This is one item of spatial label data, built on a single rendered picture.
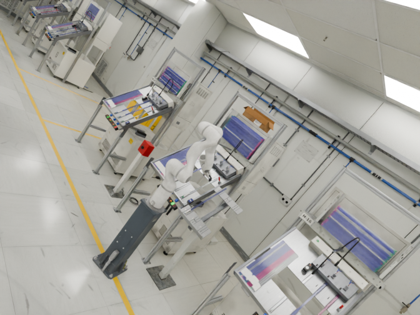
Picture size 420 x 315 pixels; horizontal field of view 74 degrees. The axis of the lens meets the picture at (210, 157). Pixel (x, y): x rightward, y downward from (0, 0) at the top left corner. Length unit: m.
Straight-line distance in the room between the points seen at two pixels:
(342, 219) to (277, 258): 0.62
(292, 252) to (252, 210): 2.02
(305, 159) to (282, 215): 0.89
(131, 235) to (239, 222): 2.45
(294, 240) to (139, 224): 1.33
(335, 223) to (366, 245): 0.26
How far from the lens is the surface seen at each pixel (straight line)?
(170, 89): 3.95
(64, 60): 6.67
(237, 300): 2.78
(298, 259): 2.56
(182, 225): 3.09
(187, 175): 2.18
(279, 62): 5.10
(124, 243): 2.51
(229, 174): 2.89
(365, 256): 2.55
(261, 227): 4.41
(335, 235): 2.57
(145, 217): 2.36
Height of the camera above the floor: 1.72
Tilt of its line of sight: 11 degrees down
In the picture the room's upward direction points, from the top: 37 degrees clockwise
